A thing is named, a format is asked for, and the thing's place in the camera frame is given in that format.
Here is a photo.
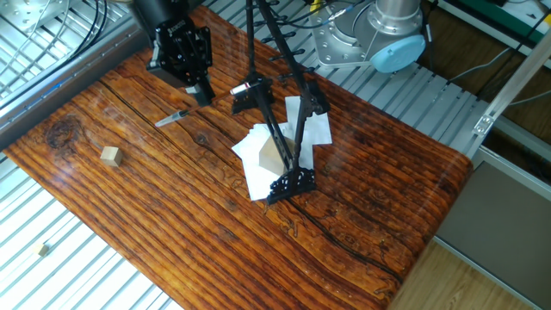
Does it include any green board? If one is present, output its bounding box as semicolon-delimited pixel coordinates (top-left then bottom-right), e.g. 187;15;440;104
494;0;551;44

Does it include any large wooden block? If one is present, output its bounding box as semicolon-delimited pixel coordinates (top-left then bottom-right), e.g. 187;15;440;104
260;138;299;175

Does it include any thin calligraphy brush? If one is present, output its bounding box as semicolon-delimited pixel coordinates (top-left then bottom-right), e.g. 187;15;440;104
155;79;264;128

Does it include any white paper sheet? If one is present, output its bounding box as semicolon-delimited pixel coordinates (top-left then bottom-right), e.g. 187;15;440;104
283;94;333;146
245;155;316;202
231;122;289;173

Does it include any white aluminium frame post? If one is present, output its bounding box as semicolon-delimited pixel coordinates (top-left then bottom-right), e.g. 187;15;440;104
471;30;551;139

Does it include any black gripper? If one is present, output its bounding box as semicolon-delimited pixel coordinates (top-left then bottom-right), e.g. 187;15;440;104
146;19;216;106

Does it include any black metal pen rack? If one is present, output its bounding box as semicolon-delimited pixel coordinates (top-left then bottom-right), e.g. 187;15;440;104
231;0;334;207

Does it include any grey robot base column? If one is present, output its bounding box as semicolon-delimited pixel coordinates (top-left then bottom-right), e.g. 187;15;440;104
370;0;428;39

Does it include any small wooden cube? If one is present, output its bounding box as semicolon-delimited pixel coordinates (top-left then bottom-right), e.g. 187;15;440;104
100;146;121;166

